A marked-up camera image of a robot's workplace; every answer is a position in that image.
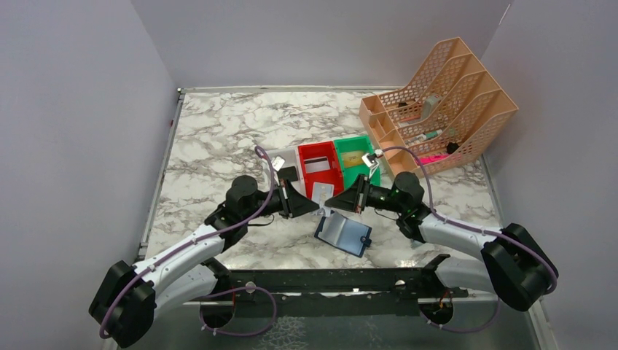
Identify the white VIP card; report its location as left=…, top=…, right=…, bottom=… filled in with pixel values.
left=311, top=182, right=335, bottom=217

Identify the red plastic bin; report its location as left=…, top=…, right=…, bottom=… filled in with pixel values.
left=297, top=141, right=344, bottom=198

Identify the navy blue card holder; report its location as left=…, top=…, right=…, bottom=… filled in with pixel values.
left=313, top=211, right=372, bottom=257

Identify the white plastic bin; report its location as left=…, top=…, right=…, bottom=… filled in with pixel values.
left=266, top=147, right=306, bottom=195

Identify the green plastic bin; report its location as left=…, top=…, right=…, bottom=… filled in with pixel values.
left=334, top=136, right=373, bottom=190

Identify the peach desk organizer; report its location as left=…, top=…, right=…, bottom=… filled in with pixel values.
left=359, top=37, right=519, bottom=177

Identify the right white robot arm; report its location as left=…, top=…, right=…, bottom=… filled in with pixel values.
left=326, top=171, right=558, bottom=311

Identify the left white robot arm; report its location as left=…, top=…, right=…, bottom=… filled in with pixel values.
left=88, top=175, right=319, bottom=348

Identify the black card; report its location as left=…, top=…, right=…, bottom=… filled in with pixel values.
left=278, top=166, right=299, bottom=182

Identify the gold card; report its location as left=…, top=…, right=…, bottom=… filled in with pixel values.
left=340, top=151, right=365, bottom=168

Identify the white grey card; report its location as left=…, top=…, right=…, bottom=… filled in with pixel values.
left=304, top=157, right=331, bottom=174

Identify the green capped marker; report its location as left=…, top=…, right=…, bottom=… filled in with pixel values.
left=406, top=129, right=443, bottom=145

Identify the black binder clip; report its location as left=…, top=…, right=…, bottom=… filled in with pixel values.
left=446, top=142, right=460, bottom=155

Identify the grey eraser block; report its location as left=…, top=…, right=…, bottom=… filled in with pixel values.
left=421, top=94, right=442, bottom=120

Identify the black front rail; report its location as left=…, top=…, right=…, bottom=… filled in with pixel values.
left=196, top=267, right=468, bottom=324

